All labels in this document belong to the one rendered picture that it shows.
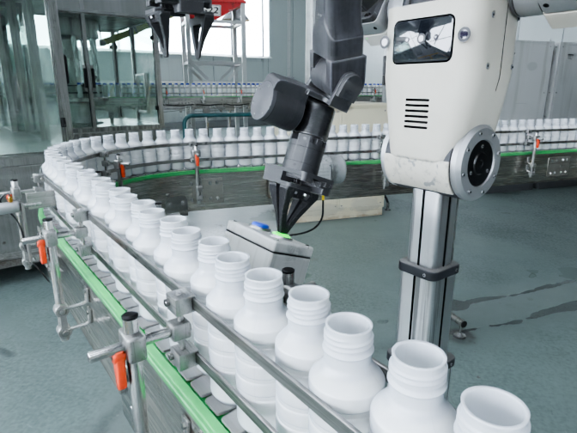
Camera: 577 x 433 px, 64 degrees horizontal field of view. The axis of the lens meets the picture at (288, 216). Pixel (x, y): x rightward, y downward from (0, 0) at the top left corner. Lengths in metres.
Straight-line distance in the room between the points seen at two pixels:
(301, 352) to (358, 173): 1.87
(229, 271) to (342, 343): 0.17
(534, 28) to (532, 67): 7.09
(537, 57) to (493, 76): 5.74
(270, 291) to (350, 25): 0.39
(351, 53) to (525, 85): 6.01
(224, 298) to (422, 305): 0.71
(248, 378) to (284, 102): 0.37
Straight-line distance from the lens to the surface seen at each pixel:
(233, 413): 0.54
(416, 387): 0.33
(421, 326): 1.15
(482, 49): 0.97
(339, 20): 0.67
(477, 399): 0.32
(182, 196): 1.99
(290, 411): 0.44
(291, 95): 0.67
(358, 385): 0.36
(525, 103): 6.67
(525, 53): 6.61
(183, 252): 0.58
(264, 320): 0.44
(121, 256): 0.80
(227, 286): 0.48
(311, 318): 0.39
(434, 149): 0.98
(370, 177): 2.27
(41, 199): 1.28
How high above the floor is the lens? 1.34
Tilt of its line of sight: 16 degrees down
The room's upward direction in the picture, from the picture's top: straight up
